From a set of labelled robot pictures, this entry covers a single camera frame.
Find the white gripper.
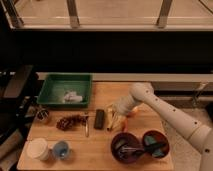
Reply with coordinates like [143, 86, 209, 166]
[114, 95, 137, 116]

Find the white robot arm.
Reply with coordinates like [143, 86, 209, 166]
[114, 82, 213, 171]

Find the black rectangular block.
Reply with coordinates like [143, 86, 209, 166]
[94, 109, 105, 129]

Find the metal knife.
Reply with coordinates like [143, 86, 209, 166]
[85, 112, 89, 138]

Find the dark red left bowl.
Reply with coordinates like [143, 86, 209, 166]
[111, 133, 144, 164]

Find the dark red bowl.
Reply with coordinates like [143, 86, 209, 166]
[141, 130, 170, 159]
[111, 133, 144, 164]

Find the metal utensil in bowl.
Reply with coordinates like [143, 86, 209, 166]
[117, 145, 145, 158]

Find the dark red right bowl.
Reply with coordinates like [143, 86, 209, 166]
[141, 130, 170, 159]

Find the crumpled white plastic wrap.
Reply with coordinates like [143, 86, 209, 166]
[63, 91, 83, 103]

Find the teal object in bowl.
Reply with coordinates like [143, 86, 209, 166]
[144, 135, 165, 158]

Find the brown pine cone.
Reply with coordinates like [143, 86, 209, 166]
[56, 115, 86, 131]

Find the green plastic tray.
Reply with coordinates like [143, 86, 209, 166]
[37, 73, 92, 108]

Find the blue glass cup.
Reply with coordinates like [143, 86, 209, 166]
[52, 141, 70, 160]

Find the small dark round container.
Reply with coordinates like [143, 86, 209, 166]
[36, 109, 50, 123]

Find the white paper cup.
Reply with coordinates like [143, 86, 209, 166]
[26, 138, 49, 161]

